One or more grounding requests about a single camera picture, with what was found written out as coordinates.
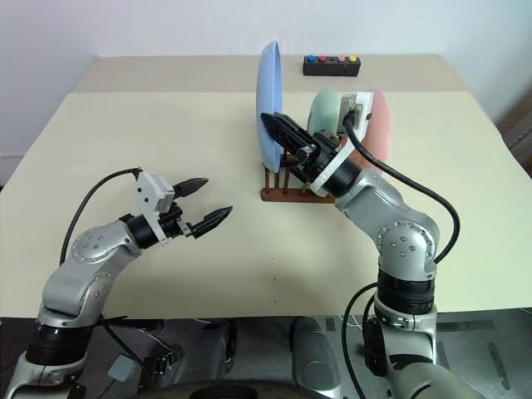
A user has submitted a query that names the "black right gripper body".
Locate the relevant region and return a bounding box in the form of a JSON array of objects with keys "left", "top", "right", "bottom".
[{"left": 290, "top": 131, "right": 342, "bottom": 184}]

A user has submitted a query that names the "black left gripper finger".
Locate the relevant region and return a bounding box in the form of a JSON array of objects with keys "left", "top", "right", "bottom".
[
  {"left": 190, "top": 205, "right": 233, "bottom": 239},
  {"left": 172, "top": 177, "right": 209, "bottom": 199}
]

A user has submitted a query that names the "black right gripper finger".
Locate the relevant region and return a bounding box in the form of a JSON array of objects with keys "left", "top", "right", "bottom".
[{"left": 260, "top": 111, "right": 319, "bottom": 153}]

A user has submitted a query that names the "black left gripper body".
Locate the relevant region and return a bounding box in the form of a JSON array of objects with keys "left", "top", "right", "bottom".
[{"left": 160, "top": 203, "right": 196, "bottom": 240}]

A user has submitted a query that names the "blue plate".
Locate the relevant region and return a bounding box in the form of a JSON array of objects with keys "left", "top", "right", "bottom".
[{"left": 254, "top": 40, "right": 286, "bottom": 172}]

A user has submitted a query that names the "green plate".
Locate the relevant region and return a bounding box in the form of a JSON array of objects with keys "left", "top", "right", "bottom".
[{"left": 306, "top": 87, "right": 342, "bottom": 136}]

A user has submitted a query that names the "red plate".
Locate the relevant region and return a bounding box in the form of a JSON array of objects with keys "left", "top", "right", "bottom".
[{"left": 351, "top": 90, "right": 392, "bottom": 167}]

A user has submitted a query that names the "wooden dish rack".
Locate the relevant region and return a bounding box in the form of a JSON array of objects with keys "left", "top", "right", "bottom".
[{"left": 260, "top": 151, "right": 337, "bottom": 204}]

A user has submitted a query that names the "black button box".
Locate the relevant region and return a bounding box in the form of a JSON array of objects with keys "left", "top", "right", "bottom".
[{"left": 303, "top": 55, "right": 361, "bottom": 78}]

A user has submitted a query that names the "dark grey rounded shape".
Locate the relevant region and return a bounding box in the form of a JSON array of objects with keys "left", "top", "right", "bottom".
[
  {"left": 290, "top": 316, "right": 340, "bottom": 387},
  {"left": 161, "top": 318, "right": 240, "bottom": 375}
]

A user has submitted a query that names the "black connector block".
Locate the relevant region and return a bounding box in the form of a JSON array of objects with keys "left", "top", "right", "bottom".
[{"left": 145, "top": 352, "right": 175, "bottom": 383}]

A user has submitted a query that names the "grey square pad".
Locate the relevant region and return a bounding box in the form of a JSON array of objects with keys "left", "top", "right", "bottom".
[{"left": 108, "top": 355, "right": 136, "bottom": 382}]

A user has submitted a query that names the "dark curved rim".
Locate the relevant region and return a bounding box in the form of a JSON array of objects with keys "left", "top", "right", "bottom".
[{"left": 153, "top": 377, "right": 333, "bottom": 399}]

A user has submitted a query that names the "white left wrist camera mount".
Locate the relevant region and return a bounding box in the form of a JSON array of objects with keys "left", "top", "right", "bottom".
[{"left": 135, "top": 170, "right": 175, "bottom": 246}]

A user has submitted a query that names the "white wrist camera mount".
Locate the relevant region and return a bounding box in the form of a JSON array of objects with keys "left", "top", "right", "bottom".
[
  {"left": 309, "top": 91, "right": 374, "bottom": 197},
  {"left": 135, "top": 170, "right": 175, "bottom": 246}
]

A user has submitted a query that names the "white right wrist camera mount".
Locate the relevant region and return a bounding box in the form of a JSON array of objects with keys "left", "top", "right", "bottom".
[{"left": 309, "top": 91, "right": 374, "bottom": 197}]

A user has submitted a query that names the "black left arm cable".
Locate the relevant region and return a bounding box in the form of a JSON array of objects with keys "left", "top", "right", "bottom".
[{"left": 60, "top": 167, "right": 145, "bottom": 267}]

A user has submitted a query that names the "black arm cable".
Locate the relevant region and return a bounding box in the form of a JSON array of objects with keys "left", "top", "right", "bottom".
[
  {"left": 60, "top": 167, "right": 145, "bottom": 267},
  {"left": 343, "top": 110, "right": 461, "bottom": 265}
]

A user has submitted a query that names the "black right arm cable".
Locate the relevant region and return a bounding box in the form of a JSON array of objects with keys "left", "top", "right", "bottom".
[{"left": 343, "top": 110, "right": 461, "bottom": 265}]

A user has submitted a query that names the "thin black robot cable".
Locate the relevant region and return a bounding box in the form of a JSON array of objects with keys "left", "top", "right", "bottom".
[{"left": 341, "top": 284, "right": 380, "bottom": 399}]

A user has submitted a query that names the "white cable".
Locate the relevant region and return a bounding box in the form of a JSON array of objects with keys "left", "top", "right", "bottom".
[{"left": 338, "top": 314, "right": 367, "bottom": 330}]

